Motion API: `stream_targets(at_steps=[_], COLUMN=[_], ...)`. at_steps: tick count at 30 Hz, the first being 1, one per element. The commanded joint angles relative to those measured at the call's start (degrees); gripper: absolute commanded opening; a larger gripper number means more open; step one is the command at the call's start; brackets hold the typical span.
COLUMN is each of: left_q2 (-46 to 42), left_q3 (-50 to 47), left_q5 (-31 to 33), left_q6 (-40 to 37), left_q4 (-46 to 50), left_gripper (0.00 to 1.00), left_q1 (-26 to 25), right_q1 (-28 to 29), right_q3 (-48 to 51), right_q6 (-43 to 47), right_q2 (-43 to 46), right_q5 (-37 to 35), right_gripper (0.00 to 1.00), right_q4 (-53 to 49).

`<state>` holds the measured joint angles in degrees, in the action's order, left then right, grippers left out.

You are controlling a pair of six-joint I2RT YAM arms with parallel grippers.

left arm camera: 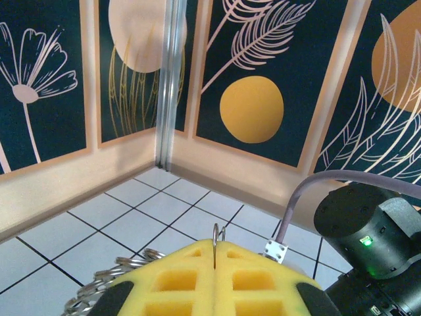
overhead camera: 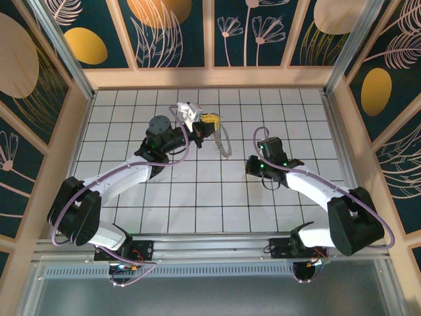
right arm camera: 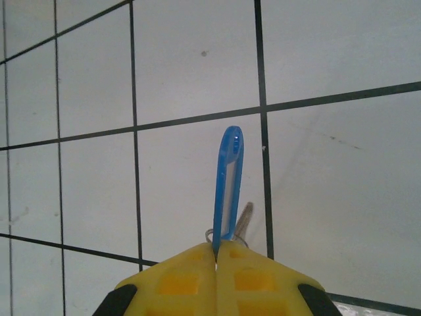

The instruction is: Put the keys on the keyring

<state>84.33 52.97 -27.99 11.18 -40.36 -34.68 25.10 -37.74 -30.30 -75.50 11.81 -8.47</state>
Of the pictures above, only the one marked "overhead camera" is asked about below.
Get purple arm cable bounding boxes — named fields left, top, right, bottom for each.
left=252, top=126, right=395, bottom=284
left=52, top=105, right=191, bottom=287

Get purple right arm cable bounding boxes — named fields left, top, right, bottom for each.
left=252, top=126, right=395, bottom=284

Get dark panel orange circle leaves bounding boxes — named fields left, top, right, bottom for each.
left=116, top=0, right=207, bottom=69

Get dark wall art panel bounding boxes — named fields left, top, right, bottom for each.
left=0, top=250, right=12, bottom=279
left=407, top=243, right=421, bottom=277

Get dark panel plain yellow oval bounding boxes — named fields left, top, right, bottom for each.
left=42, top=0, right=131, bottom=70

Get aluminium frame post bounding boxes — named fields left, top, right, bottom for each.
left=324, top=0, right=386, bottom=97
left=28, top=0, right=97, bottom=99

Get metal key chain with rings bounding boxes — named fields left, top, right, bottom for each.
left=212, top=113, right=232, bottom=162

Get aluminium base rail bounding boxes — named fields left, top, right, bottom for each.
left=32, top=232, right=391, bottom=263

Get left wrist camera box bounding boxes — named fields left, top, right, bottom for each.
left=189, top=102, right=203, bottom=122

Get grey metal sheet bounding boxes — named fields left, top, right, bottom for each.
left=19, top=258, right=405, bottom=316

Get dark panel yellow oval fern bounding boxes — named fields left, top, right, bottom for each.
left=345, top=0, right=421, bottom=144

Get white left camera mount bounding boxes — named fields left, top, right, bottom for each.
left=176, top=101, right=195, bottom=128

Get dark panel large pale circle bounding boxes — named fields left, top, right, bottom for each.
left=0, top=0, right=72, bottom=147

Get dark panel pale circle yellow lines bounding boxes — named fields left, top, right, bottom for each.
left=288, top=0, right=361, bottom=68

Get small controller board with wires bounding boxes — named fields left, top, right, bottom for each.
left=108, top=261, right=147, bottom=275
left=304, top=255, right=331, bottom=268

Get aluminium table side rail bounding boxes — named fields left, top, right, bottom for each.
left=49, top=90, right=98, bottom=238
left=321, top=88, right=374, bottom=233

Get perforated metal strip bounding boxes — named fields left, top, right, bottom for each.
left=42, top=265, right=379, bottom=278

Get dark panel pink flower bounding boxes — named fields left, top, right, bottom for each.
left=0, top=115, right=47, bottom=240

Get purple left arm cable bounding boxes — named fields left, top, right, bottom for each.
left=52, top=105, right=191, bottom=287

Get dark panel three flowers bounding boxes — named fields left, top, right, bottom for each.
left=212, top=0, right=299, bottom=68

